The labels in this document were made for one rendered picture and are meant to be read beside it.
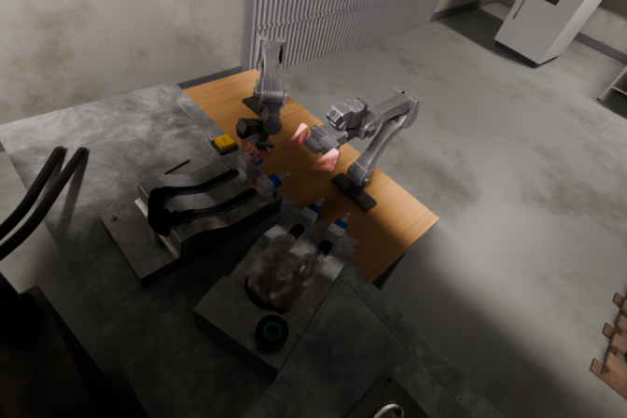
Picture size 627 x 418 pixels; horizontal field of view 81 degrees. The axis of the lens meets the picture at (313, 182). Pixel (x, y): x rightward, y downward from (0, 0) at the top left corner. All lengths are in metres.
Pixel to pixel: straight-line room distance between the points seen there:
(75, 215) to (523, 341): 2.27
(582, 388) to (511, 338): 0.40
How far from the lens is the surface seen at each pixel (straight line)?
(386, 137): 1.32
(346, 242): 1.24
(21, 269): 2.33
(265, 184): 1.25
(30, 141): 1.67
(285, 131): 1.66
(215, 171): 1.32
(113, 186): 1.43
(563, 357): 2.65
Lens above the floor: 1.84
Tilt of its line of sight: 46 degrees down
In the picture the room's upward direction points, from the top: 16 degrees clockwise
